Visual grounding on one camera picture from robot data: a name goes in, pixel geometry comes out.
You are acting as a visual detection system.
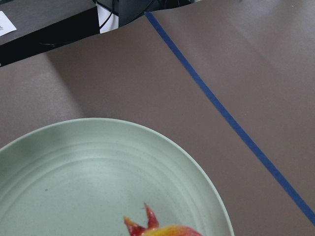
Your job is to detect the green plastic plate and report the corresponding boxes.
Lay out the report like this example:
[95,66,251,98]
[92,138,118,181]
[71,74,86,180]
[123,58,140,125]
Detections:
[0,118,234,236]

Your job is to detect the black box white label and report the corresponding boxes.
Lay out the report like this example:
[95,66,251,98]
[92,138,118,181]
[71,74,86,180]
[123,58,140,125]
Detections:
[0,0,99,66]

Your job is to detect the red pomegranate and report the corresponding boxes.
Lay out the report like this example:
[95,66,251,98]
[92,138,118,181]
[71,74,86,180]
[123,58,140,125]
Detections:
[124,203,201,236]

